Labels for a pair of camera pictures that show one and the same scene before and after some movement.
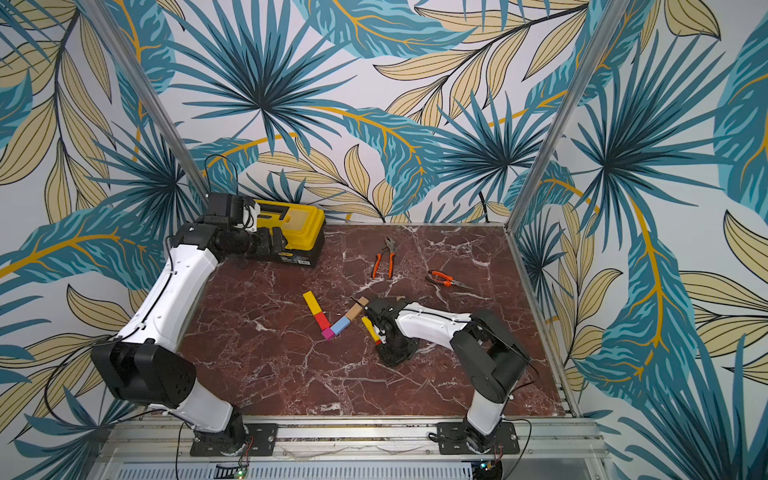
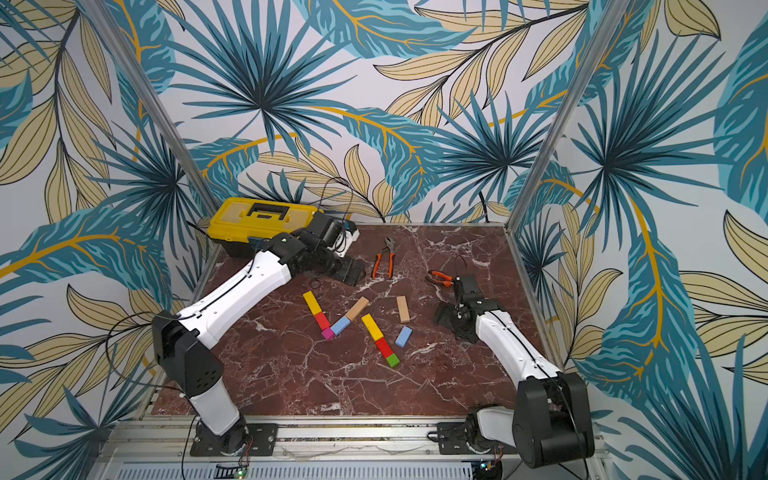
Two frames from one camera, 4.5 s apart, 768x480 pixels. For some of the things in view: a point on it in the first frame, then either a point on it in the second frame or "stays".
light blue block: [340, 325] stays
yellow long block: [371, 329] stays
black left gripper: [262, 249] -> [344, 272]
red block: [322, 321] stays
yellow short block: [312, 303] stays
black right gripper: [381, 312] -> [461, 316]
